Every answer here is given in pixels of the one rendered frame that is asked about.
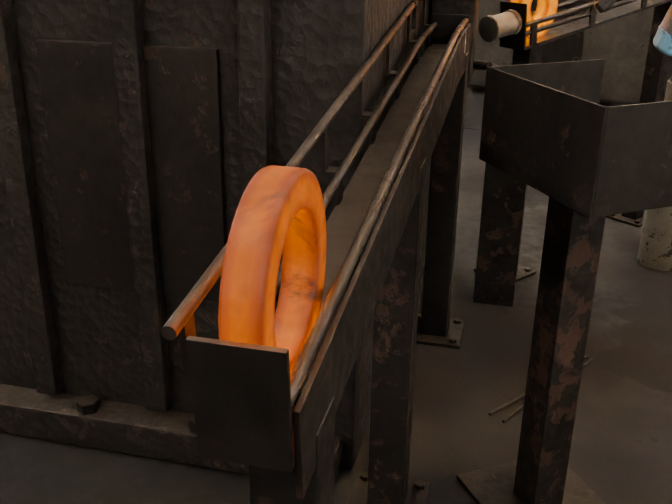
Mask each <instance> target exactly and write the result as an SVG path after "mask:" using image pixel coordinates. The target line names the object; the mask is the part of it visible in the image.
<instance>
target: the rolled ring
mask: <svg viewBox="0 0 672 504"><path fill-rule="evenodd" d="M326 248H327V234H326V216H325V207H324V201H323V196H322V192H321V188H320V185H319V182H318V180H317V178H316V176H315V175H314V173H313V172H311V171H310V170H308V169H306V168H299V167H287V166H276V165H270V166H267V167H264V168H262V169H260V170H259V171H258V172H257V173H256V174H255V175H254V176H253V178H252V179H251V180H250V182H249V183H248V185H247V187H246V189H245V191H244V193H243V195H242V197H241V199H240V202H239V204H238V207H237V210H236V213H235V216H234V219H233V222H232V225H231V229H230V233H229V237H228V241H227V245H226V250H225V255H224V261H223V267H222V275H221V283H220V294H219V314H218V326H219V340H226V341H233V342H240V343H248V344H255V345H263V346H270V347H278V348H285V349H289V366H290V372H291V370H292V368H293V366H294V364H295V362H296V360H297V358H298V356H299V354H300V352H301V349H302V347H303V345H304V343H305V341H306V339H307V337H308V335H309V333H310V331H311V329H312V326H313V324H314V322H315V320H316V318H317V316H318V314H319V312H320V310H321V305H322V298H323V290H324V281H325V269H326ZM282 251H283V260H282V277H281V286H280V293H279V299H278V304H277V309H276V313H275V295H276V285H277V278H278V271H279V265H280V260H281V255H282Z"/></svg>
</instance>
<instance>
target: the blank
mask: <svg viewBox="0 0 672 504"><path fill-rule="evenodd" d="M532 1H533V0H510V2H517V3H525V4H527V22H529V21H533V20H536V19H539V18H542V17H546V16H549V15H552V14H556V13H557V8H558V0H537V8H536V11H535V13H534V15H533V16H532V15H531V4H532ZM553 21H554V19H553V20H550V21H547V22H544V23H540V24H538V26H537V27H540V26H543V25H547V24H550V23H553ZM548 30H549V29H547V30H544V31H541V32H538V33H537V39H538V38H540V37H542V36H543V35H545V34H546V33H547V31H548Z"/></svg>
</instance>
